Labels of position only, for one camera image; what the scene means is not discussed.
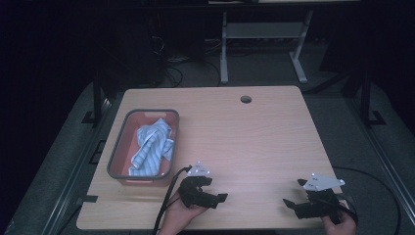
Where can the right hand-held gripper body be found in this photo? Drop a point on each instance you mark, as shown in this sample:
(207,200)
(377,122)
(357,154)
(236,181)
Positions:
(318,199)

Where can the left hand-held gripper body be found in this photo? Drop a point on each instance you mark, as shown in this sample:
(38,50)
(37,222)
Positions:
(191,192)

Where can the blue striped cloth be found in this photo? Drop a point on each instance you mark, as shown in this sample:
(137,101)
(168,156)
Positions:
(150,147)

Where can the pink basket with grey rim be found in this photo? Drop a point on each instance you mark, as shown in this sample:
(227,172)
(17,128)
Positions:
(125,137)

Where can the person's left hand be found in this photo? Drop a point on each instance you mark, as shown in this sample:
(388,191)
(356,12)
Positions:
(177,217)

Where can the person's right hand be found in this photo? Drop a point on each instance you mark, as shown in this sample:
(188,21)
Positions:
(337,226)

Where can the black tape strip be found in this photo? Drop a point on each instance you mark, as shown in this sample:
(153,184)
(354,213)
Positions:
(89,198)

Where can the black metal stand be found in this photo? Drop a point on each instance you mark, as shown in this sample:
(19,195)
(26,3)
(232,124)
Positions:
(97,98)
(366,94)

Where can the aluminium floor rail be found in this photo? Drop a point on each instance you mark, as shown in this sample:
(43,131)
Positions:
(78,169)
(381,156)

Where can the white metal table frame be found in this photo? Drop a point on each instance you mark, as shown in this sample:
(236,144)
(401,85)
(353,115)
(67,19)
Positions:
(262,31)

